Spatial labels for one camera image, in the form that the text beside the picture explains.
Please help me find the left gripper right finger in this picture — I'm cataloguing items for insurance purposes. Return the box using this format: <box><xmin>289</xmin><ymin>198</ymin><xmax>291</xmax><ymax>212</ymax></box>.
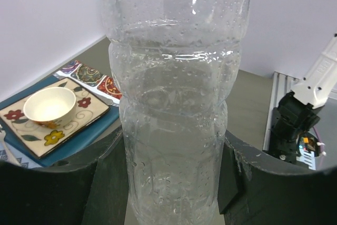
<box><xmin>217</xmin><ymin>131</ymin><xmax>336</xmax><ymax>224</ymax></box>

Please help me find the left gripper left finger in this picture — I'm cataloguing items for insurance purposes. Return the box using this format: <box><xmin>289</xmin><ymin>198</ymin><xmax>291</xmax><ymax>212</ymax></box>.
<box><xmin>1</xmin><ymin>128</ymin><xmax>128</xmax><ymax>224</ymax></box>

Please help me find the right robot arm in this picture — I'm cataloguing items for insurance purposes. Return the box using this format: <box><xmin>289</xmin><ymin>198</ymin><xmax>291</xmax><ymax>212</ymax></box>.
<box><xmin>265</xmin><ymin>34</ymin><xmax>336</xmax><ymax>164</ymax></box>

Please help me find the square floral plate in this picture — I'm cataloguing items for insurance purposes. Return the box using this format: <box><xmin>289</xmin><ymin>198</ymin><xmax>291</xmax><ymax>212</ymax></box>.
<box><xmin>1</xmin><ymin>78</ymin><xmax>110</xmax><ymax>159</ymax></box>

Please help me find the blue patterned placemat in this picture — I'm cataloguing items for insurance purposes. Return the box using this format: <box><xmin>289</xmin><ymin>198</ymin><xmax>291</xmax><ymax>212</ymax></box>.
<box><xmin>1</xmin><ymin>60</ymin><xmax>122</xmax><ymax>168</ymax></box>

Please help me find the cream bowl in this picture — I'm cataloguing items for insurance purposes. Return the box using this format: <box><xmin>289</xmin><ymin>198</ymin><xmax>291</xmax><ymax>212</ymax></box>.
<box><xmin>23</xmin><ymin>86</ymin><xmax>76</xmax><ymax>129</ymax></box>

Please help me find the silver fork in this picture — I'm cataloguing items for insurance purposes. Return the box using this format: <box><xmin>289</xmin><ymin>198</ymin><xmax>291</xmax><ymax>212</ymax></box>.
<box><xmin>1</xmin><ymin>125</ymin><xmax>21</xmax><ymax>167</ymax></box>

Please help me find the grey cable duct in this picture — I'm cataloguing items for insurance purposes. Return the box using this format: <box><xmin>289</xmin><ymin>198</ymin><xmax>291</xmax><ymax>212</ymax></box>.
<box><xmin>296</xmin><ymin>149</ymin><xmax>316</xmax><ymax>171</ymax></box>

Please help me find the aluminium frame rail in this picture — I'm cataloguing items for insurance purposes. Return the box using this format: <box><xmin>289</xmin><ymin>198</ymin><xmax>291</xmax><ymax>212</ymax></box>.
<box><xmin>263</xmin><ymin>72</ymin><xmax>298</xmax><ymax>151</ymax></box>

